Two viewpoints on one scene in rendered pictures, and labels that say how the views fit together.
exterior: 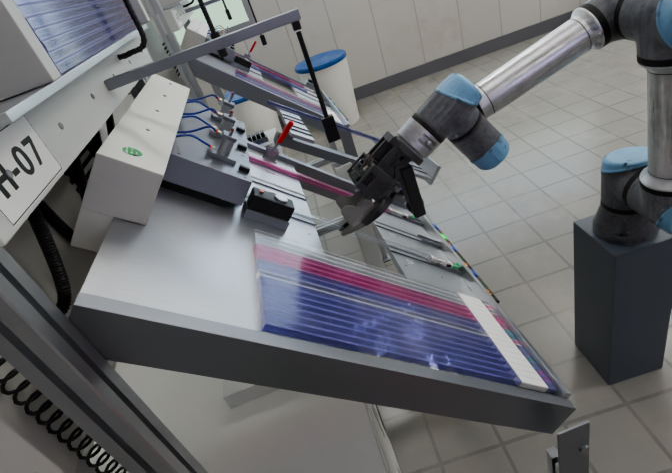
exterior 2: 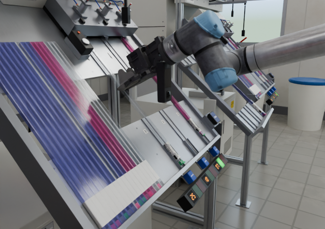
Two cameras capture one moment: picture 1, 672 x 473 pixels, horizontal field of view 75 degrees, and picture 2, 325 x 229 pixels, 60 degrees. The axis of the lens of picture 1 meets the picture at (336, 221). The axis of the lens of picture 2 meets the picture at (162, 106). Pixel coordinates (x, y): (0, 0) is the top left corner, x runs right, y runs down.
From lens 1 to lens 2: 66 cm
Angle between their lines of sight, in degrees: 33
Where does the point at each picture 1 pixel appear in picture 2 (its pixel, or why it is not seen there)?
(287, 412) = not seen: hidden behind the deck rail
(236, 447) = (17, 173)
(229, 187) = (66, 22)
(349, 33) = not seen: outside the picture
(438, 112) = (184, 28)
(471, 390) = (33, 159)
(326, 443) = (35, 195)
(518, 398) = (60, 196)
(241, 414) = not seen: hidden behind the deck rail
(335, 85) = (309, 99)
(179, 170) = (51, 3)
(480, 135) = (207, 57)
